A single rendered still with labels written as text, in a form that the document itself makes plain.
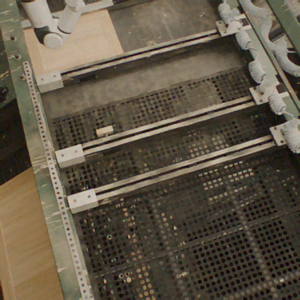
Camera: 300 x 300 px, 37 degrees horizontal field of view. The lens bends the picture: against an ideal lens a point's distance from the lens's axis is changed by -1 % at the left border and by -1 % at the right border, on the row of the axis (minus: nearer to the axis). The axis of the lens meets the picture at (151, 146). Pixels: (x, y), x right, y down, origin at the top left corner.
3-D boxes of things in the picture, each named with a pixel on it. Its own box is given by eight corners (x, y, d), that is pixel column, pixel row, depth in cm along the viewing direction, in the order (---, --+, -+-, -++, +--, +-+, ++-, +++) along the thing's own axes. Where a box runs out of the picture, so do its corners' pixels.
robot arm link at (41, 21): (37, 53, 187) (17, 7, 169) (41, 33, 195) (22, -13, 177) (65, 48, 185) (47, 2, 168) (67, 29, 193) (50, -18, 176)
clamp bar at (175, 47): (37, 81, 241) (27, 53, 219) (243, 27, 258) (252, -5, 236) (41, 96, 237) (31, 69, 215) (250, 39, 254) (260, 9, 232)
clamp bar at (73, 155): (56, 154, 222) (46, 130, 200) (278, 90, 239) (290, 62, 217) (61, 172, 218) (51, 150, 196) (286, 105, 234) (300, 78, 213)
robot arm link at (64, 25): (82, 17, 176) (65, 52, 189) (84, 2, 182) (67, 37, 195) (56, 7, 172) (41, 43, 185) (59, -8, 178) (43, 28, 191)
